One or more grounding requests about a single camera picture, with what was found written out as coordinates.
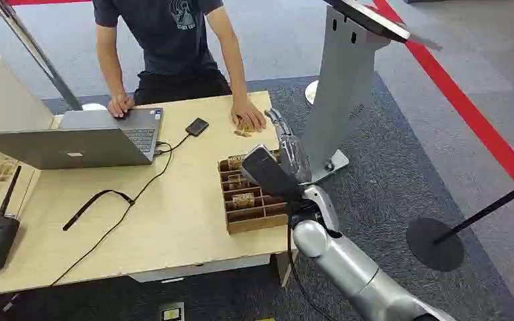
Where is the black cable strap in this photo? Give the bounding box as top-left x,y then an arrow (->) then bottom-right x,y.
62,189 -> 135,233

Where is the patterned card, wide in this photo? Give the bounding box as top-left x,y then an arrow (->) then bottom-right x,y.
232,193 -> 256,210

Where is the short black drive cable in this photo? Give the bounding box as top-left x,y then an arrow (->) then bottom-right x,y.
154,132 -> 192,156

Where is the patterned card, medium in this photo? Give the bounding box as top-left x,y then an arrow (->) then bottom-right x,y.
227,174 -> 250,192

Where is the wooden card box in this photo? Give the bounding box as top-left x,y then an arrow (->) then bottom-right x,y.
217,149 -> 290,235

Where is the person's left hand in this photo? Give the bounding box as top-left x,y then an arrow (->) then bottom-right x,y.
230,98 -> 268,133

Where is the white desk frame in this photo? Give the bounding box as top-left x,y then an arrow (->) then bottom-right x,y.
127,249 -> 298,289

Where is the black stanchion with round base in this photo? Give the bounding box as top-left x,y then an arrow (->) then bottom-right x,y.
406,174 -> 514,273

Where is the black external drive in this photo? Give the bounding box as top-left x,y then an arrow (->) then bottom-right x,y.
185,117 -> 210,137

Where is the dark slanted pole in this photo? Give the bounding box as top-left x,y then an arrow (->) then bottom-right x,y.
0,0 -> 84,112

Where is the white box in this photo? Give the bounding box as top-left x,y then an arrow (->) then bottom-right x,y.
0,55 -> 56,134

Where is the grey laptop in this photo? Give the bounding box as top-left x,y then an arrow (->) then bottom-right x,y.
0,107 -> 164,171

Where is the pile of patterned cards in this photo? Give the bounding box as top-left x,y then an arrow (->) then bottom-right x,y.
0,158 -> 20,186

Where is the person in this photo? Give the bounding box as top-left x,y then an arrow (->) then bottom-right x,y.
92,0 -> 268,133

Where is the grey metal kiosk stand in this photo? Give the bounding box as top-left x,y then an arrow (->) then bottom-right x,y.
300,5 -> 392,183

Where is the long black cable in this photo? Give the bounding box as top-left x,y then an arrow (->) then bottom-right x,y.
49,140 -> 175,288

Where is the white round kiosk base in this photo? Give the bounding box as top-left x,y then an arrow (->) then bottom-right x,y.
304,80 -> 321,107

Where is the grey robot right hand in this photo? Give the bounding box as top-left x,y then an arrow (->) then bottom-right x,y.
241,107 -> 314,201

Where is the person's right hand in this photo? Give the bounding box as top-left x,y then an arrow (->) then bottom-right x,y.
106,94 -> 137,119

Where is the small label box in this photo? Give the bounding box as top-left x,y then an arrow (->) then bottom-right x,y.
159,302 -> 187,321

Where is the dark kiosk screen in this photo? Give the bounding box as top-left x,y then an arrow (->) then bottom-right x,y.
322,0 -> 443,51

